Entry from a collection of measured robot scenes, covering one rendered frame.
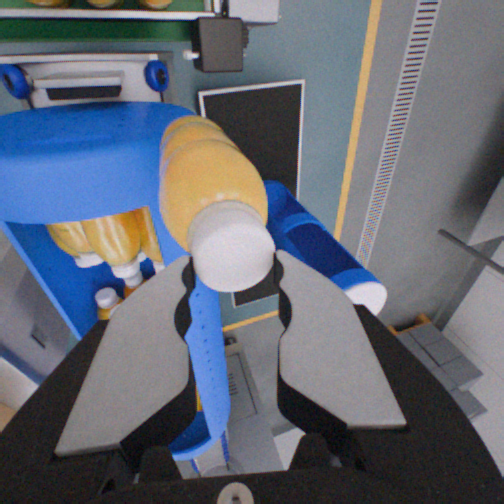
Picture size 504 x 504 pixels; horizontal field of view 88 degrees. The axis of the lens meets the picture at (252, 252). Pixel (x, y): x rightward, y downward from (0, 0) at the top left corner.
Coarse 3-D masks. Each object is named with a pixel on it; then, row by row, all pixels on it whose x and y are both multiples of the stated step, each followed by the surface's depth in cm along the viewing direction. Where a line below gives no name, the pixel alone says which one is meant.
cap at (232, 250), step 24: (216, 216) 12; (240, 216) 12; (192, 240) 13; (216, 240) 11; (240, 240) 12; (264, 240) 12; (216, 264) 12; (240, 264) 12; (264, 264) 13; (216, 288) 13; (240, 288) 13
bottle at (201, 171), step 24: (192, 120) 23; (168, 144) 20; (192, 144) 16; (216, 144) 16; (168, 168) 16; (192, 168) 14; (216, 168) 14; (240, 168) 15; (168, 192) 15; (192, 192) 13; (216, 192) 13; (240, 192) 14; (264, 192) 16; (168, 216) 15; (192, 216) 13; (264, 216) 15
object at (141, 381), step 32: (160, 288) 10; (192, 288) 12; (128, 320) 8; (160, 320) 8; (96, 352) 7; (128, 352) 7; (160, 352) 7; (96, 384) 7; (128, 384) 6; (160, 384) 6; (192, 384) 7; (96, 416) 6; (128, 416) 6; (160, 416) 6; (192, 416) 7; (64, 448) 5; (96, 448) 5; (128, 448) 6
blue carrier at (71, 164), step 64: (0, 128) 30; (64, 128) 30; (128, 128) 30; (0, 192) 24; (64, 192) 25; (128, 192) 27; (64, 256) 49; (64, 320) 47; (192, 320) 44; (192, 448) 74
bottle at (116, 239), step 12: (108, 216) 33; (120, 216) 34; (132, 216) 36; (84, 228) 34; (96, 228) 33; (108, 228) 34; (120, 228) 35; (132, 228) 36; (96, 240) 34; (108, 240) 34; (120, 240) 35; (132, 240) 37; (96, 252) 36; (108, 252) 36; (120, 252) 36; (132, 252) 38; (120, 264) 39
